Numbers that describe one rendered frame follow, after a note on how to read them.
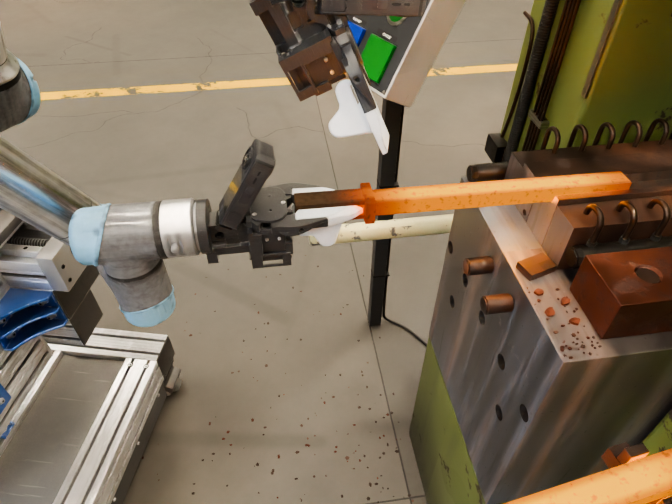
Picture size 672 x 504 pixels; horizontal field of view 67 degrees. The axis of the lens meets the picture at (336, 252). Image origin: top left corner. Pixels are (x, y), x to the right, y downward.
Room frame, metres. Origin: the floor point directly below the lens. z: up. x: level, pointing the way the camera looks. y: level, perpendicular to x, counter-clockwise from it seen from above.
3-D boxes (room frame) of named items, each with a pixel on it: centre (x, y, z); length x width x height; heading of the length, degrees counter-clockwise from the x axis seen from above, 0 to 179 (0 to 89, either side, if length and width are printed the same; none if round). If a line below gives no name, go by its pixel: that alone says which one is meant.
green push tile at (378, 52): (0.98, -0.08, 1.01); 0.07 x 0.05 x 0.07; 33
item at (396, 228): (0.92, -0.15, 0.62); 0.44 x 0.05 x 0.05; 98
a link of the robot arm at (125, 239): (0.49, 0.27, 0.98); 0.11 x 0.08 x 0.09; 98
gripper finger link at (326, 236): (0.50, 0.01, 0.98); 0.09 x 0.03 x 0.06; 95
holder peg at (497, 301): (0.47, -0.23, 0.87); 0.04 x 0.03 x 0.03; 98
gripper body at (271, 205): (0.51, 0.12, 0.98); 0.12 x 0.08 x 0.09; 98
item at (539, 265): (0.49, -0.28, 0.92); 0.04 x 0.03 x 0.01; 115
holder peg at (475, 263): (0.54, -0.22, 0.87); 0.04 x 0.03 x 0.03; 98
